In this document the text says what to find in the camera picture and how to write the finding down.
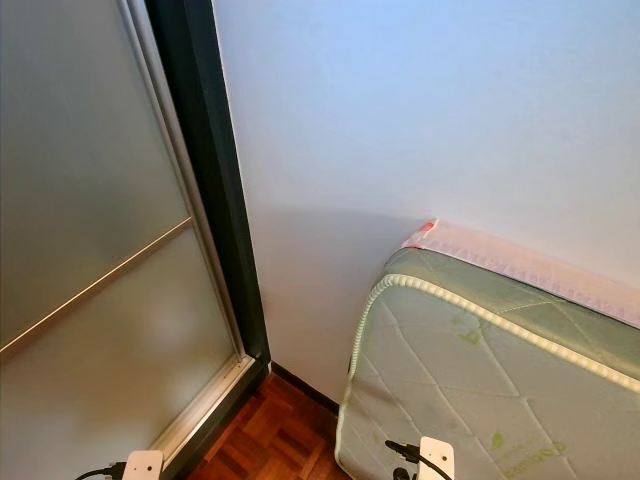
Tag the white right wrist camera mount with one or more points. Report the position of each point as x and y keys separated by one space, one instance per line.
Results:
x=436 y=458

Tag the green quilted mattress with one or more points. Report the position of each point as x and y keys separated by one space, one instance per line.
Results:
x=480 y=380

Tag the frosted glass sliding door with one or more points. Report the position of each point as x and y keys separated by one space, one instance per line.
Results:
x=90 y=150

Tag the dark skirting board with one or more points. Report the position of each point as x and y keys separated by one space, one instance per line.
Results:
x=305 y=390

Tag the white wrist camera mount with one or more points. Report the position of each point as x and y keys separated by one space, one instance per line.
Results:
x=143 y=467
x=436 y=458

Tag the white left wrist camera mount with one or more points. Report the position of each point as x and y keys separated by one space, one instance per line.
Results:
x=143 y=467

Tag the dark door frame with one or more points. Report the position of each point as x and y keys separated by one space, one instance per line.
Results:
x=200 y=150

